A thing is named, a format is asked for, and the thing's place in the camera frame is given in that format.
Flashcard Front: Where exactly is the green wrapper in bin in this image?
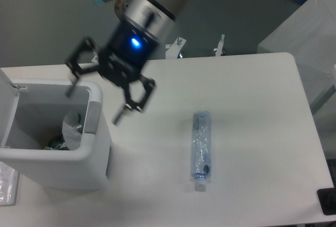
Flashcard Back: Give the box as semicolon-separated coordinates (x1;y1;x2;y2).
44;135;64;150

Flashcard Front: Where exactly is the white trash can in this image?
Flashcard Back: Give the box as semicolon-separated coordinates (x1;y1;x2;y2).
1;73;112;190

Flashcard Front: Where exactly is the clear plastic sheet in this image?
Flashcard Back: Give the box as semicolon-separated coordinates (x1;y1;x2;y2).
1;162;19;207

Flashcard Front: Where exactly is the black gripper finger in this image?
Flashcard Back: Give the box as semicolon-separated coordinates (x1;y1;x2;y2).
65;37;100;98
112;76;156;125

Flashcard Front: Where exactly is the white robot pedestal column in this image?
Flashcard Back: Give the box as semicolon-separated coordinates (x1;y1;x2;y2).
114;0;132;22

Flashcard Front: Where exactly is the black device at edge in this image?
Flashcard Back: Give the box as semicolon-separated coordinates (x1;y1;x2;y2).
317;188;335;215

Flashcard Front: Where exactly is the white side cabinet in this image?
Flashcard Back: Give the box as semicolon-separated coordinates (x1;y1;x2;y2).
257;0;336;122

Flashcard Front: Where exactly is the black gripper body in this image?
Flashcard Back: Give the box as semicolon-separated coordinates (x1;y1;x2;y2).
98;20;159;87

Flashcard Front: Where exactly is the clear crushed plastic bottle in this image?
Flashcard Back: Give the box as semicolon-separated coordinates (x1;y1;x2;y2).
191;111;212;192

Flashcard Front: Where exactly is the white metal base frame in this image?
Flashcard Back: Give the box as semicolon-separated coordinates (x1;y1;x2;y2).
165;34;226;59

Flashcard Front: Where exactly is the white plastic wrapper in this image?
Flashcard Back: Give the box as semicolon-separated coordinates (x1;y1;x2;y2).
62;109;82;151

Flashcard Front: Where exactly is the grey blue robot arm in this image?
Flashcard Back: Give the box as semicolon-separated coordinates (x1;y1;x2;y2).
66;0;189;125

